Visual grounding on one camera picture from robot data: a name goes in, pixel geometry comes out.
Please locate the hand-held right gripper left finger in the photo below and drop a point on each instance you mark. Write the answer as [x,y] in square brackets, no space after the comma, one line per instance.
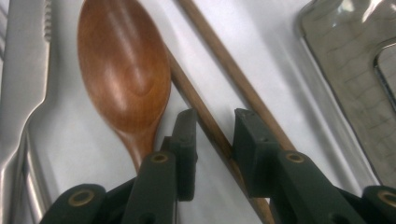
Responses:
[155,186]

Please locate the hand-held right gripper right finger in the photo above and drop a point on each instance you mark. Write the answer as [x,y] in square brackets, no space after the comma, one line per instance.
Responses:
[258,155]

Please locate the brown wooden chopstick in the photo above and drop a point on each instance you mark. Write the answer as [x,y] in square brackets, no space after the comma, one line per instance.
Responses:
[214,132]
[230,67]

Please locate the transparent grey plastic bin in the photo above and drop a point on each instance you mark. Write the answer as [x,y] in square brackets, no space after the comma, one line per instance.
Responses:
[348,77]

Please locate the brown wooden spoon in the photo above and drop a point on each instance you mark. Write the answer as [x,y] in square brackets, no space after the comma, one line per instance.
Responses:
[124,68]

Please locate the steel fork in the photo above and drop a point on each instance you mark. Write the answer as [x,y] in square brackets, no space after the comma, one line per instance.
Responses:
[32,193]

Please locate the steel table knife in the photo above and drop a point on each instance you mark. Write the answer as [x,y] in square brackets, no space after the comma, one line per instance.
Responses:
[21,62]

